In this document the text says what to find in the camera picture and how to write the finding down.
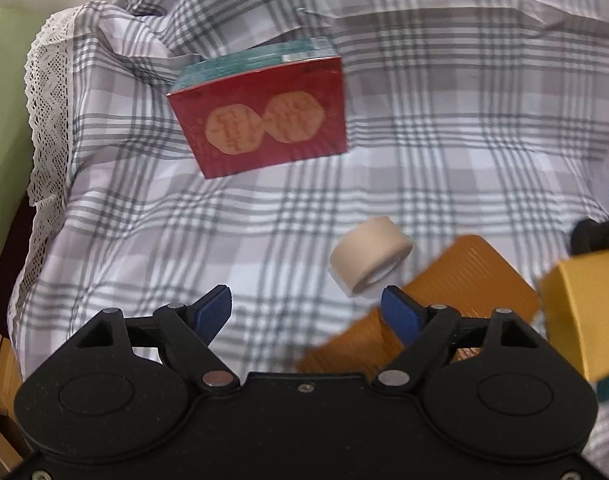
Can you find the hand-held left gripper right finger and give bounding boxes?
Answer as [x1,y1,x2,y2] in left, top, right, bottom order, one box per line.
[371,284,542,393]

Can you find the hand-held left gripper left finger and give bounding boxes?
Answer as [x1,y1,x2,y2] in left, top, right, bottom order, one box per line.
[72,284,240,392]

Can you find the orange ribbed flat case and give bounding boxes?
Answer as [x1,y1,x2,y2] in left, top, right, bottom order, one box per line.
[297,234,542,376]

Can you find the beige tape roll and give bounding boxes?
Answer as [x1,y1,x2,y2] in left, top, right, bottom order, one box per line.
[329,216,414,295]

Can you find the grey plaid bed sheet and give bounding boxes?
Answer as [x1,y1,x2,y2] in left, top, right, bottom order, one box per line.
[7,0,609,461]

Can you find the yellow box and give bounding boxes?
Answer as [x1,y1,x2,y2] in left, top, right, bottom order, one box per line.
[537,246,609,383]

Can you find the red box with gold print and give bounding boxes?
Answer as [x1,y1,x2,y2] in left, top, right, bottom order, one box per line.
[166,37,349,181]

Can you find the orange and black ornament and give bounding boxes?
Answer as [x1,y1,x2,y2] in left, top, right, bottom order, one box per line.
[570,217,609,257]

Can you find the white lace trimmed cloth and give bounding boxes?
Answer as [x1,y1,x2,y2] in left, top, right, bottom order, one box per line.
[7,2,130,326]

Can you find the green embroidered pillow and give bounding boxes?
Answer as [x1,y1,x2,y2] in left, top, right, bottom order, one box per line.
[0,7,50,311]

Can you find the dark wooden bed frame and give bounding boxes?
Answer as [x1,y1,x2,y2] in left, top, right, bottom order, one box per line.
[0,200,41,341]

